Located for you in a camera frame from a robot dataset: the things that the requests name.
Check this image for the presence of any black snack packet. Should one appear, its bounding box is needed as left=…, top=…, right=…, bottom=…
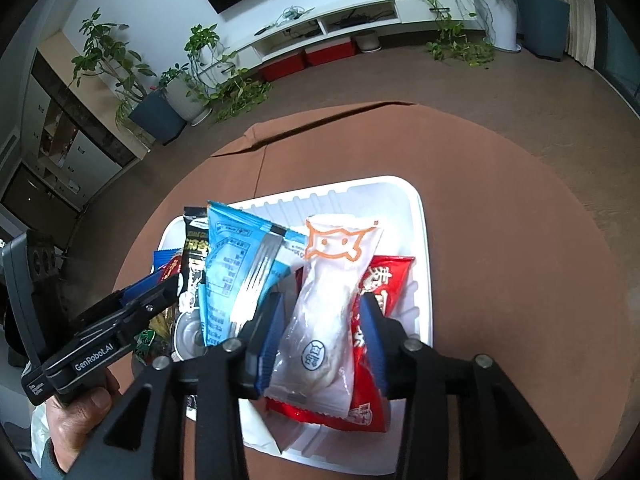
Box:
left=172, top=206, right=212, bottom=362

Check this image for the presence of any power strip with cables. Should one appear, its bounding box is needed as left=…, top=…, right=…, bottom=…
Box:
left=272, top=5, right=317, bottom=24

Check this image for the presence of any white bread packet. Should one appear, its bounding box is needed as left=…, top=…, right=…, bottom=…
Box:
left=262, top=214, right=385, bottom=419

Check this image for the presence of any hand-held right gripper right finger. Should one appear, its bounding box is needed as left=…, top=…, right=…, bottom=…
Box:
left=360, top=292, right=632, bottom=480

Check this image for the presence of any white TV cabinet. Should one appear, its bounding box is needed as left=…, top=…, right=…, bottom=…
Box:
left=197, top=0, right=501, bottom=69

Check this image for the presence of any blue yellow candy packet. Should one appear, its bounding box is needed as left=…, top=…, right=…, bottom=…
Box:
left=152, top=249, right=183, bottom=282

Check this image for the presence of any wooden display cabinet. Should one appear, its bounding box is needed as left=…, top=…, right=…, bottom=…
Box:
left=0, top=35, right=152, bottom=242

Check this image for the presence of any glass sliding door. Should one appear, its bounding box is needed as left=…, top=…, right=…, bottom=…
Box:
left=597, top=2, right=640, bottom=107

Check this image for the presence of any light blue snack packet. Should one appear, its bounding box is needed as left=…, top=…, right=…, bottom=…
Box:
left=199, top=201, right=309, bottom=349

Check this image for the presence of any white plastic tray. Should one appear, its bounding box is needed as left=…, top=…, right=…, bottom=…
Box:
left=152, top=175, right=434, bottom=477

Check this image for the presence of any person's left forearm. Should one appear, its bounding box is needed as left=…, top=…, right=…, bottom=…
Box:
left=39, top=440, right=71, bottom=480

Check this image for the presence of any dark grey square planter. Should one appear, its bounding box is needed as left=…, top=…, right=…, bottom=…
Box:
left=515, top=0, right=571, bottom=61

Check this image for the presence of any green red snack packet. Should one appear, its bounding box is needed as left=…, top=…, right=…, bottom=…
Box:
left=132, top=327, right=157, bottom=362

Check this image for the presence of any round white plant pot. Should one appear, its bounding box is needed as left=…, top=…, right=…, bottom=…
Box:
left=165, top=80, right=214, bottom=127

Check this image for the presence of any red packet white lettering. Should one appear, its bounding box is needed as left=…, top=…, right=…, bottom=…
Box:
left=265, top=255, right=417, bottom=434

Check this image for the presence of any tall white plant pot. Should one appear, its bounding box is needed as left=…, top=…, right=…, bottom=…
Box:
left=475, top=0, right=524, bottom=54

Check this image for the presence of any trailing green plant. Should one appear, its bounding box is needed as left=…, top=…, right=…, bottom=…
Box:
left=404, top=0, right=519, bottom=67

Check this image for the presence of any tall leafy plant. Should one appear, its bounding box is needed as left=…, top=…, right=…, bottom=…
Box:
left=70, top=10, right=157, bottom=131

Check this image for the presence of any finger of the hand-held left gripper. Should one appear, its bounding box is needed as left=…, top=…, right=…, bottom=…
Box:
left=69, top=272, right=171, bottom=335
left=42, top=279, right=182, bottom=396

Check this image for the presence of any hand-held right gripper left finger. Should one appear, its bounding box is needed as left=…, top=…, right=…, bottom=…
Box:
left=64, top=292, right=286, bottom=480

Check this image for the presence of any beige curtain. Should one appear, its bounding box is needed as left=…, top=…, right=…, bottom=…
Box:
left=562, top=0, right=602, bottom=72

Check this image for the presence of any dark grey slanted planter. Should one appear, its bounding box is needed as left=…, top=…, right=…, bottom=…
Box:
left=127, top=90, right=187, bottom=146

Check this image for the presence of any red storage box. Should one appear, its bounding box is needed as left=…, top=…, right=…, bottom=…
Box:
left=305, top=36, right=357, bottom=67
left=260, top=52, right=307, bottom=83

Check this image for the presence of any brown tablecloth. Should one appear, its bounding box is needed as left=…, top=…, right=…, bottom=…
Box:
left=112, top=100, right=640, bottom=480

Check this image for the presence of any gold snack packet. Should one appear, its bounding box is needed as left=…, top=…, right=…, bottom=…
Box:
left=150, top=310, right=179, bottom=342

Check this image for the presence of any leafy plant in white pot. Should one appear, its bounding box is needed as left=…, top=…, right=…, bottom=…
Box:
left=160, top=22, right=274, bottom=122

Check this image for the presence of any person's left hand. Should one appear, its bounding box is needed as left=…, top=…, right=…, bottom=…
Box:
left=44, top=367, right=123, bottom=474

